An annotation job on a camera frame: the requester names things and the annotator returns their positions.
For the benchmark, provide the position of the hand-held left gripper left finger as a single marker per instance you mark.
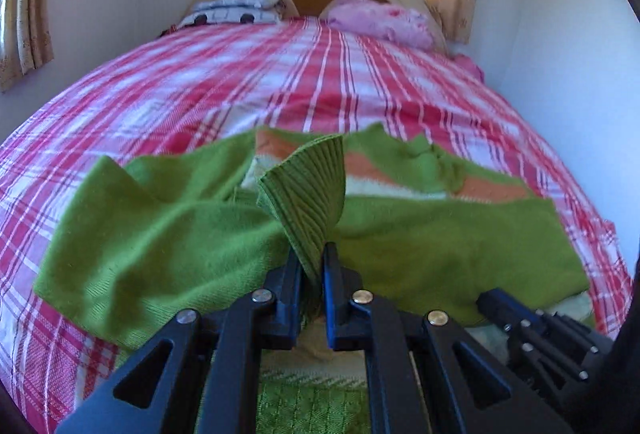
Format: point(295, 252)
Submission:
point(294, 281)

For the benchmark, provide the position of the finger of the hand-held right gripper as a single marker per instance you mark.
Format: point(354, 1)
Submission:
point(530, 339)

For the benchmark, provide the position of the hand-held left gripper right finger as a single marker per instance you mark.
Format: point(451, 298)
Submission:
point(329, 279)

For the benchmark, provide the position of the green knit sweater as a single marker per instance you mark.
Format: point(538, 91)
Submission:
point(165, 244)

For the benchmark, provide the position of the red white plaid blanket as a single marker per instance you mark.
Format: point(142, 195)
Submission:
point(210, 84)

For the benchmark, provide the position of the pink bed sheet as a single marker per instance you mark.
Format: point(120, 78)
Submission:
point(470, 66)

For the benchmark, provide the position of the pink floral pillow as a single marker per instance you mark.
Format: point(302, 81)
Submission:
point(385, 21)

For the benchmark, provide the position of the black white patterned pillow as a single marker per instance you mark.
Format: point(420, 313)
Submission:
point(230, 11)

